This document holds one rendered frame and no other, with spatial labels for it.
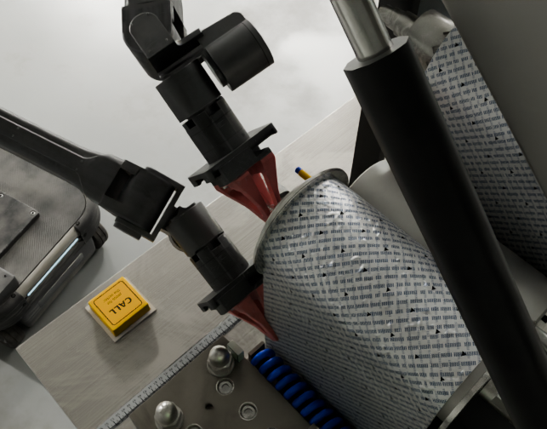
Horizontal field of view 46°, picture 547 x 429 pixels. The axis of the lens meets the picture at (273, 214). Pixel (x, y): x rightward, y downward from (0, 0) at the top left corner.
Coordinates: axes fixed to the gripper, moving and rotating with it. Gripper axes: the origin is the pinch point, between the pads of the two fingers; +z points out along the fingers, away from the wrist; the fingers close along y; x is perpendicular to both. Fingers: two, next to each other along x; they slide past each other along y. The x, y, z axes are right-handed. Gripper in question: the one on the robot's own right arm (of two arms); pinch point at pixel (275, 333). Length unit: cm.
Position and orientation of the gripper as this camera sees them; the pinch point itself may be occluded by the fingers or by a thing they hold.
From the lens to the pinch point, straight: 85.4
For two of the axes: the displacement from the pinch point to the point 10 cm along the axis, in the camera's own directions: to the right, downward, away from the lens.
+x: 3.4, -1.9, -9.2
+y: -7.2, 5.8, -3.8
